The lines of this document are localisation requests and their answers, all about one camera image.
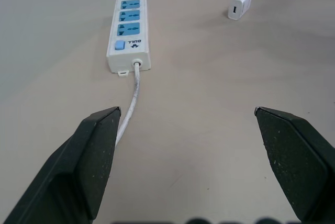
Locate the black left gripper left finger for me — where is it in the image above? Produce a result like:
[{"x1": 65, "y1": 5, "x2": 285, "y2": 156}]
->
[{"x1": 0, "y1": 106, "x2": 122, "y2": 224}]

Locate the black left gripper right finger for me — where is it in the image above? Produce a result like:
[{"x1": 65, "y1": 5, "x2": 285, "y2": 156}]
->
[{"x1": 253, "y1": 106, "x2": 335, "y2": 224}]

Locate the white power strip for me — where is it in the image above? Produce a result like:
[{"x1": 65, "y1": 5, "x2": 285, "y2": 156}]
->
[{"x1": 106, "y1": 0, "x2": 152, "y2": 78}]

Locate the white USB charger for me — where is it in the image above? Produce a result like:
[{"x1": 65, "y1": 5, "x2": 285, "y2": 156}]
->
[{"x1": 227, "y1": 0, "x2": 253, "y2": 21}]

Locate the white power strip cable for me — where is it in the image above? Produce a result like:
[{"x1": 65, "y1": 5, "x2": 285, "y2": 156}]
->
[{"x1": 115, "y1": 61, "x2": 142, "y2": 148}]

